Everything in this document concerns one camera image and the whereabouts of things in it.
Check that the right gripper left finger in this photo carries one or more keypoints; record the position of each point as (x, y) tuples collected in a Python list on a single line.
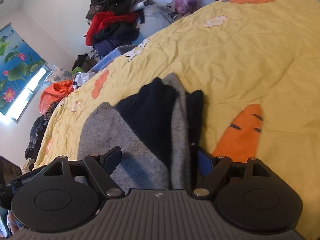
[(100, 168)]

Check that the leopard print cloth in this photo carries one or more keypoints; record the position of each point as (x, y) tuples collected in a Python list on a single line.
[(47, 115)]

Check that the grey navy knit sweater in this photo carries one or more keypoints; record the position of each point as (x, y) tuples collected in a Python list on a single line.
[(158, 130)]

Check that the lotus flower picture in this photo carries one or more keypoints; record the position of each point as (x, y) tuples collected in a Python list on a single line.
[(19, 63)]

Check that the orange plastic bag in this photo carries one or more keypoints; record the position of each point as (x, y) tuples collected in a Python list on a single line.
[(54, 93)]

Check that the pink plastic bag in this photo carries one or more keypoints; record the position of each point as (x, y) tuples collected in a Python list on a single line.
[(184, 7)]

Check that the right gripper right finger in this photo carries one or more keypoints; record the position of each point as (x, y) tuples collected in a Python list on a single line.
[(214, 171)]

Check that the light blue folded towel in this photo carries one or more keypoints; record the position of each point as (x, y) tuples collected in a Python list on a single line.
[(105, 61)]

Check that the yellow carrot print quilt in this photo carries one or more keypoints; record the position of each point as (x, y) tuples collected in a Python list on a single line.
[(238, 55)]

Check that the pile of dark red clothes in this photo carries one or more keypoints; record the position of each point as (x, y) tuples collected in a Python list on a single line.
[(115, 23)]

